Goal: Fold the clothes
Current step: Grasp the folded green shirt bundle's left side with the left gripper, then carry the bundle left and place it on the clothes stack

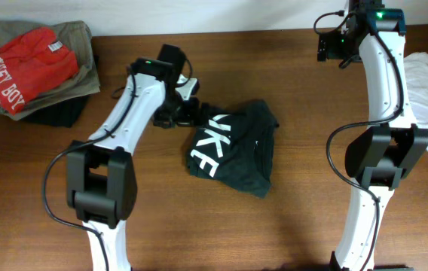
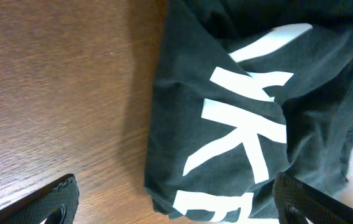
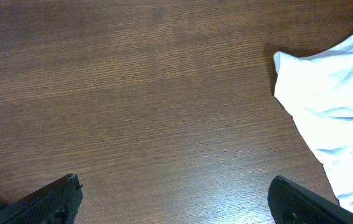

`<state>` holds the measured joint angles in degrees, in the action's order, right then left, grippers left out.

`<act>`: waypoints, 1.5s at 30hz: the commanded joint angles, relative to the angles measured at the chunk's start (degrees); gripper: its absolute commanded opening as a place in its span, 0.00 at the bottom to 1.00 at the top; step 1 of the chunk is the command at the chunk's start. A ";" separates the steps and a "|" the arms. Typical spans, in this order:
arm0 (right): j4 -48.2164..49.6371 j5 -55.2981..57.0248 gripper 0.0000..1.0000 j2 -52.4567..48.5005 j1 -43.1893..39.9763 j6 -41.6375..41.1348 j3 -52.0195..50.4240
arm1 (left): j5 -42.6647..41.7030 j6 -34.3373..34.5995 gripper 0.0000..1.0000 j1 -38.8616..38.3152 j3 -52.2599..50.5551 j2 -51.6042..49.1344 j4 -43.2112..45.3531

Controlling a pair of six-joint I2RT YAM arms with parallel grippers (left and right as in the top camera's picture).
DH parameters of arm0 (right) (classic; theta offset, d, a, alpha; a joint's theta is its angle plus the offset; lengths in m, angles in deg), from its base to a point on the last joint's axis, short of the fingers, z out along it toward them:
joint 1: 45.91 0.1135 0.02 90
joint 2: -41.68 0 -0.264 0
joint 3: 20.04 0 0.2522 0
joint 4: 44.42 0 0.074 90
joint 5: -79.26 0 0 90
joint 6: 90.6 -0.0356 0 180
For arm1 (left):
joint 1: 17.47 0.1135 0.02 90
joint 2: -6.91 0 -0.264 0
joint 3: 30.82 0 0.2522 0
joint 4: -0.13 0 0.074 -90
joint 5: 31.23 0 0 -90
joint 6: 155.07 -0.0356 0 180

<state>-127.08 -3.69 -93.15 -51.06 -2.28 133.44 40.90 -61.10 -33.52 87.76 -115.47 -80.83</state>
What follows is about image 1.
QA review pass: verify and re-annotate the red folded printed shirt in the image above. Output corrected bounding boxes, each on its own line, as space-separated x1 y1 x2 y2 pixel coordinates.
0 27 79 115

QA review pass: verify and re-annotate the dark green Nike t-shirt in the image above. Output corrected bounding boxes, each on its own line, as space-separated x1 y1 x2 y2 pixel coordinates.
185 100 279 199

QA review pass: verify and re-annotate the left black cable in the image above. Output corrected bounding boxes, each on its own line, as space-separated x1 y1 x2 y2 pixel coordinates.
41 56 194 271

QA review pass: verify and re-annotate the right black cable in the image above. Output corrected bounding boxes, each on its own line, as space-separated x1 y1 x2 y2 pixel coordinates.
313 10 405 271

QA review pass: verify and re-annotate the black folded garment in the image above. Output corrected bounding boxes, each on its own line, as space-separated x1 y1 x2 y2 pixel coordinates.
0 52 98 127

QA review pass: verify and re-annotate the black cable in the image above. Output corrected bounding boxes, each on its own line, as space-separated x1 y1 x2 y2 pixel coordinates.
313 10 405 271
41 56 194 271

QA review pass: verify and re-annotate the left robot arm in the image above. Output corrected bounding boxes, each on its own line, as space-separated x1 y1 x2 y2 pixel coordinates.
66 44 203 270

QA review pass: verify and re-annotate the olive folded garment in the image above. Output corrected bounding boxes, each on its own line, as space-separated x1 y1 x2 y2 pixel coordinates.
0 21 100 126

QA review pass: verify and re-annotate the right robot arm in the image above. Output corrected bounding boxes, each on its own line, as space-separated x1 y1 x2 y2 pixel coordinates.
317 0 428 271

